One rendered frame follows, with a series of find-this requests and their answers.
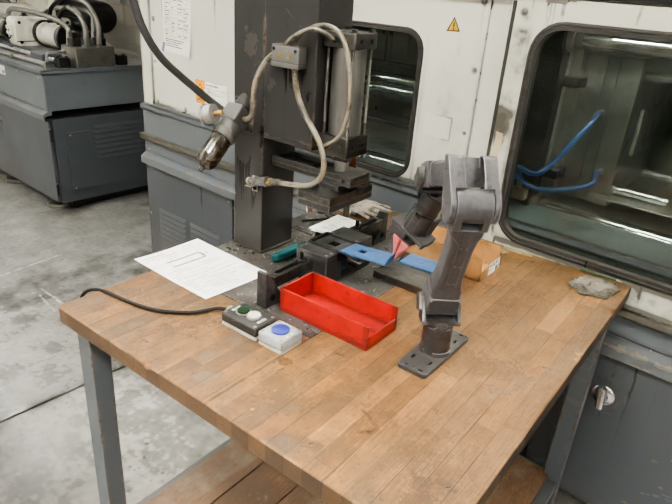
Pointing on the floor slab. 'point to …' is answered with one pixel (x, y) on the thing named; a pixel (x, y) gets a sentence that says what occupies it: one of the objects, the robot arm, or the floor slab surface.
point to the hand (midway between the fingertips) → (396, 255)
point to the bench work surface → (354, 394)
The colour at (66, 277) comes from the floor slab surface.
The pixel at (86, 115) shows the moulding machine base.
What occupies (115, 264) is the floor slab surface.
